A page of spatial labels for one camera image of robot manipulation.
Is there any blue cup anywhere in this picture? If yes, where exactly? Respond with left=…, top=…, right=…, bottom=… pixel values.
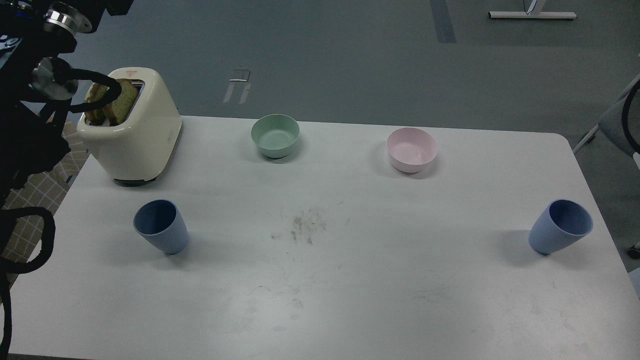
left=133, top=199, right=189, bottom=255
left=528, top=199, right=594, bottom=256

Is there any black robot arm left side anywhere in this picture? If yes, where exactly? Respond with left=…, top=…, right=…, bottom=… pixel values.
left=0, top=0, right=133, bottom=201

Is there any mint green bowl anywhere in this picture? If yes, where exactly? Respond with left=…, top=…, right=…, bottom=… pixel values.
left=250, top=114, right=301, bottom=158

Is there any pink bowl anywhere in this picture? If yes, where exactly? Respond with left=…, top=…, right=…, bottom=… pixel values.
left=386, top=127, right=439, bottom=174

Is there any cream white toaster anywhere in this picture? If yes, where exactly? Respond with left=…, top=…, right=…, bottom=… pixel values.
left=77, top=67, right=182, bottom=186

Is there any right toast slice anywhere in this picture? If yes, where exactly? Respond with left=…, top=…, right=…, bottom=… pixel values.
left=103, top=79, right=139, bottom=126

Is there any toast slice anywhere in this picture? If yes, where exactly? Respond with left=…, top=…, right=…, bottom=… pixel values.
left=103, top=79, right=139, bottom=126
left=83, top=82, right=110, bottom=125

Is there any left toast slice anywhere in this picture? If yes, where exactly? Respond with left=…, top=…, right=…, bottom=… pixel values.
left=83, top=82, right=110, bottom=125

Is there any white stand base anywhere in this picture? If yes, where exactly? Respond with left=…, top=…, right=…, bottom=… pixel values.
left=487, top=0, right=578, bottom=21

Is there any beige checkered cloth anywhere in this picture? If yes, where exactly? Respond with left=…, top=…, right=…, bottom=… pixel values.
left=1, top=120, right=89, bottom=263

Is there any grey chair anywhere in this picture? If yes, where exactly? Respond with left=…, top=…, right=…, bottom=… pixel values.
left=573, top=75, right=640, bottom=165

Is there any black cable loop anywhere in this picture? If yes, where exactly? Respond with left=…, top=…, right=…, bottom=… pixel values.
left=0, top=206, right=56, bottom=355

